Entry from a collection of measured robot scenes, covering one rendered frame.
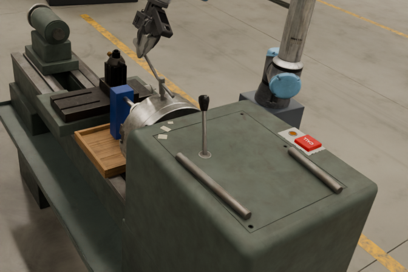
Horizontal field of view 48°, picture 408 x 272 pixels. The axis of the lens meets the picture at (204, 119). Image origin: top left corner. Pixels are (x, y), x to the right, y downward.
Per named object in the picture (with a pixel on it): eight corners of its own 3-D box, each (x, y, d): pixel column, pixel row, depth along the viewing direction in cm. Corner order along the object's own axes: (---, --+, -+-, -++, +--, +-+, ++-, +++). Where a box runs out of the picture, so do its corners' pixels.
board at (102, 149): (183, 153, 196) (183, 146, 194) (104, 178, 176) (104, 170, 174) (148, 120, 216) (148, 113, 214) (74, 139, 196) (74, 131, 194)
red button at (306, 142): (320, 149, 140) (322, 143, 139) (307, 154, 137) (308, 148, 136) (306, 139, 144) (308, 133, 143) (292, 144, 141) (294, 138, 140)
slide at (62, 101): (153, 102, 218) (153, 94, 216) (65, 123, 195) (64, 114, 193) (135, 86, 231) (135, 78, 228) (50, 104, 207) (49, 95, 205)
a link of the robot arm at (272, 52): (288, 74, 196) (294, 44, 189) (292, 88, 185) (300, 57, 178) (260, 71, 196) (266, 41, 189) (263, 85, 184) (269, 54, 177)
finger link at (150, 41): (139, 54, 169) (148, 31, 167) (147, 61, 165) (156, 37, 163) (132, 53, 167) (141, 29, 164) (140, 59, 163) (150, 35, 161)
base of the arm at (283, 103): (274, 88, 205) (278, 68, 200) (296, 105, 194) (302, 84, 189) (247, 94, 198) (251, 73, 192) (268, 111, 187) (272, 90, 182)
